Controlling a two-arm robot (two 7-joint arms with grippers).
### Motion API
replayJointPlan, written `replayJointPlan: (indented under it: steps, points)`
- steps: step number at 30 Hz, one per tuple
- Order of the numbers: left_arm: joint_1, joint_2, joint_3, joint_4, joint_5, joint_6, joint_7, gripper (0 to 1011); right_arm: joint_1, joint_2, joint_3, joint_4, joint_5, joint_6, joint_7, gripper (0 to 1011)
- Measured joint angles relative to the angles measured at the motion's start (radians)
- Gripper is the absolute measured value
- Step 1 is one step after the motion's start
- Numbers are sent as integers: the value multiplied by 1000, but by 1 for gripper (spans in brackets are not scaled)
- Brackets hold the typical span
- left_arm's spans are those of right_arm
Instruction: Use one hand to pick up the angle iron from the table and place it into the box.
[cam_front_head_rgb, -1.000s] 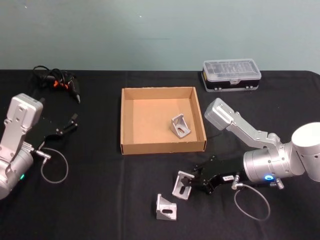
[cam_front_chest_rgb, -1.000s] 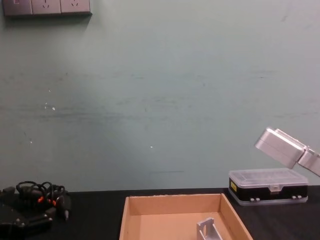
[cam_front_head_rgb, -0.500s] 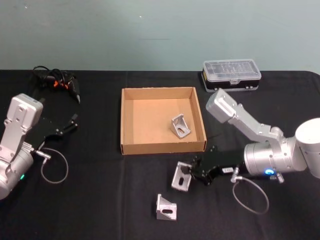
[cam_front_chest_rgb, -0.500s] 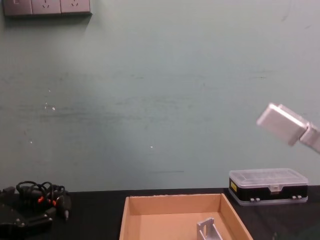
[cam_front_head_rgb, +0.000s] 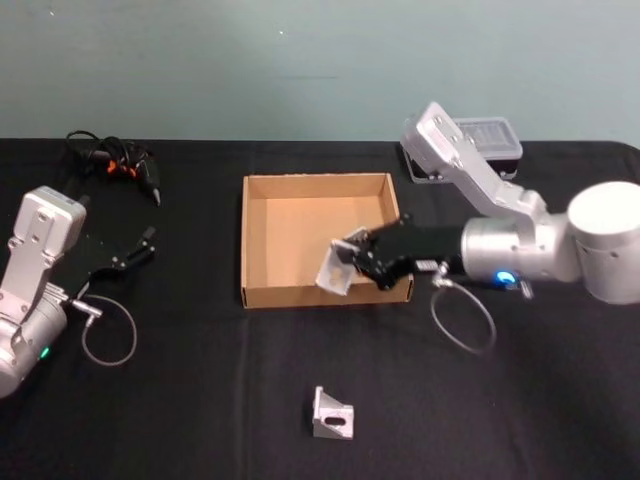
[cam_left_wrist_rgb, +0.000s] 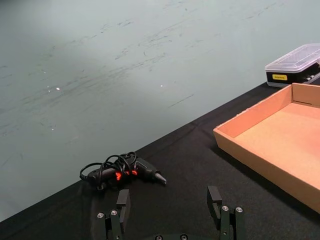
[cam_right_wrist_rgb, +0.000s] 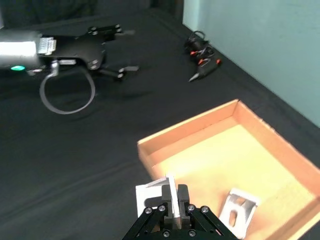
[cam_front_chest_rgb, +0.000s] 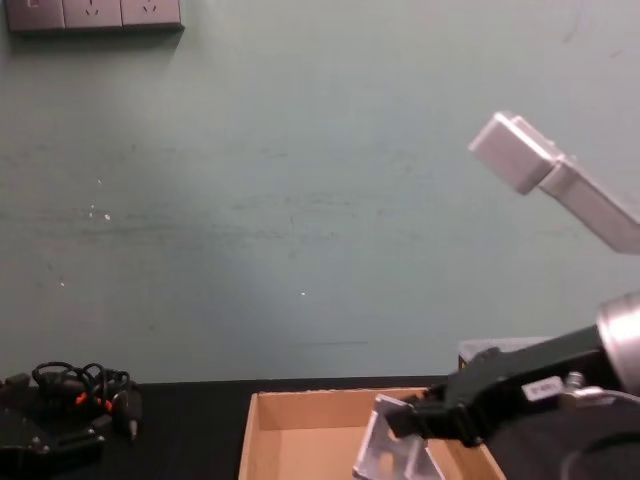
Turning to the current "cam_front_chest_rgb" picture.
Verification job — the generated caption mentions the black corded tool orange parts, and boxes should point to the black corded tool orange parts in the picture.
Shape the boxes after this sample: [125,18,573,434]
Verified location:
[31,360,145,442]

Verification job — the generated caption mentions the grey wall socket panel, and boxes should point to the grey wall socket panel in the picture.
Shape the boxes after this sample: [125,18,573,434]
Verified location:
[5,0,186,34]

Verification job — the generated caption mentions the thin cable with silver plug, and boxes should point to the thin cable with silver plug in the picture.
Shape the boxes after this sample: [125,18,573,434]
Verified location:
[558,371,640,409]

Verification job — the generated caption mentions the shallow brown cardboard tray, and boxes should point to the shallow brown cardboard tray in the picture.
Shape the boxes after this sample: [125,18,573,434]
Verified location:
[237,386,507,480]

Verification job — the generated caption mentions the clear plastic case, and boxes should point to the clear plastic case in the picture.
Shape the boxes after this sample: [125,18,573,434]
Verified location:
[351,393,447,480]

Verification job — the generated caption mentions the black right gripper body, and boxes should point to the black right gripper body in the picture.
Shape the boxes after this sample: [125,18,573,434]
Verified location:
[445,323,610,444]

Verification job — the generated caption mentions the black table cloth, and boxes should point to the black table cloth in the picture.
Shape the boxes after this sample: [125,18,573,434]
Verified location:
[0,375,640,480]

